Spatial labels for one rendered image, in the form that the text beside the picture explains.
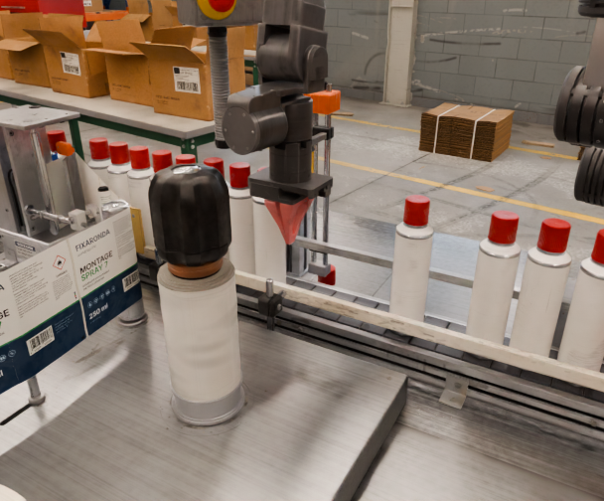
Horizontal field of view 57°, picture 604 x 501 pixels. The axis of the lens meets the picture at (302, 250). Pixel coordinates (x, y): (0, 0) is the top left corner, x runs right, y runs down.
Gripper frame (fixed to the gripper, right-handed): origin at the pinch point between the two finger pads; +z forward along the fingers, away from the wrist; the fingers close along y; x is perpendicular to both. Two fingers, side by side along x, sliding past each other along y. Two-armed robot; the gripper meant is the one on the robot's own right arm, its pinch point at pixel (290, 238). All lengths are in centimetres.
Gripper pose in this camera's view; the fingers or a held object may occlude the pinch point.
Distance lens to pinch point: 80.1
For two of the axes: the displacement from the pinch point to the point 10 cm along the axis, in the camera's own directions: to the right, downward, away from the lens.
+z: -0.1, 9.0, 4.3
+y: 8.7, 2.3, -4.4
